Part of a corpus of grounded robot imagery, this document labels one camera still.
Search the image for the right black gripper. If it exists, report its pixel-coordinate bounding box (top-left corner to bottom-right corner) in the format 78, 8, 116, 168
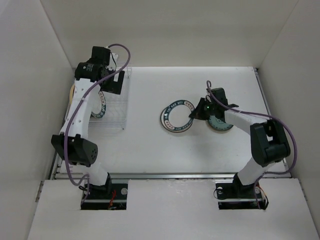
188, 97, 217, 121

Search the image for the blue floral green plate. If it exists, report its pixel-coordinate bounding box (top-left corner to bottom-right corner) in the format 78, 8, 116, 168
206, 115, 233, 132

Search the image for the green rimmed white plate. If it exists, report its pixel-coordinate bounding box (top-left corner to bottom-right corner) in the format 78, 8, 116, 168
163, 99, 195, 134

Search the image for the white orange sunburst plate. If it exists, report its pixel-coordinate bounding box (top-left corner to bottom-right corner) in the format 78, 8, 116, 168
159, 108, 174, 133

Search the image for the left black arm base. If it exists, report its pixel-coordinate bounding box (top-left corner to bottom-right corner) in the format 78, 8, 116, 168
80, 181, 128, 211

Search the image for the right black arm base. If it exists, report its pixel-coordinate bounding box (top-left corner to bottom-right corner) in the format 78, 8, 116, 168
213, 182, 269, 210

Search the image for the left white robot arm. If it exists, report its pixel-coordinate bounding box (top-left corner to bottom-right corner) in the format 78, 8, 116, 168
51, 46, 125, 199

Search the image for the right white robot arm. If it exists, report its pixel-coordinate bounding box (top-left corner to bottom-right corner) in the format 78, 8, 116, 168
189, 87, 291, 197

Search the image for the beige plate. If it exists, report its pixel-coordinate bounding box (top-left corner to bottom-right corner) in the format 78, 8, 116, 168
69, 84, 75, 105

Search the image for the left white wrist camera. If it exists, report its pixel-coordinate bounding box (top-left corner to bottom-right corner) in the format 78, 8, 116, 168
108, 52, 119, 70

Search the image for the white wire dish rack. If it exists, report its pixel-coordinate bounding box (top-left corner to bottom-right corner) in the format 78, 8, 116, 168
65, 62, 132, 131

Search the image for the aluminium table frame rail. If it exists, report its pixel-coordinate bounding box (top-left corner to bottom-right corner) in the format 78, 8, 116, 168
49, 67, 291, 181

